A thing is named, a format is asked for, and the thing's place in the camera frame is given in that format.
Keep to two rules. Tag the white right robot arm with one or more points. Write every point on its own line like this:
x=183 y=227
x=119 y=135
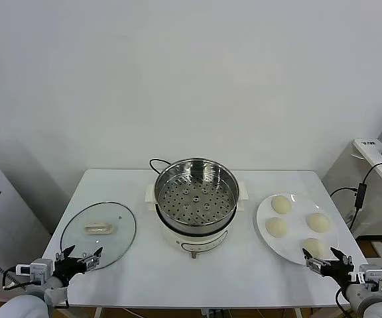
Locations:
x=366 y=298

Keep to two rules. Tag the white side desk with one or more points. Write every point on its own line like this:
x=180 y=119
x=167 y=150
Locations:
x=343 y=175

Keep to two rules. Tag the white steamed baozi bun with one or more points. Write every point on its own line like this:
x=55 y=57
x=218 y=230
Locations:
x=280 y=204
x=315 y=245
x=317 y=221
x=276 y=227

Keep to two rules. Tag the white round plate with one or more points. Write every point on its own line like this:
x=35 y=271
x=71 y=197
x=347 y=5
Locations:
x=293 y=212

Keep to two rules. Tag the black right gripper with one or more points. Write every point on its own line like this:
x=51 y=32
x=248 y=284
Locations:
x=340 y=271

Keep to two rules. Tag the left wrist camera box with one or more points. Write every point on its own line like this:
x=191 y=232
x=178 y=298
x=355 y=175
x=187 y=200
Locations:
x=38 y=267

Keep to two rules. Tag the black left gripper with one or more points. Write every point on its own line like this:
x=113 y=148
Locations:
x=70 y=268

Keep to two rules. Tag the cream electric cooker base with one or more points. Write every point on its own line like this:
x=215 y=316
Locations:
x=194 y=236

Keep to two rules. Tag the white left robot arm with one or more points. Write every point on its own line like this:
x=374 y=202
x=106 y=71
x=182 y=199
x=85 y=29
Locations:
x=22 y=304

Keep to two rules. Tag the perforated steel steamer basket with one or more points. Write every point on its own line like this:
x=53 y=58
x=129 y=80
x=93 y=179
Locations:
x=164 y=185

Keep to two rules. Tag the white table leg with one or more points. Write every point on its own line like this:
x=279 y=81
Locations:
x=298 y=313
x=98 y=313

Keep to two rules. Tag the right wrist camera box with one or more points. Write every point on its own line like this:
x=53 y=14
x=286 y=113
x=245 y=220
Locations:
x=371 y=273

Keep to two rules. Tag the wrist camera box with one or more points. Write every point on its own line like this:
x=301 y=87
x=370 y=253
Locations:
x=371 y=273
x=38 y=267

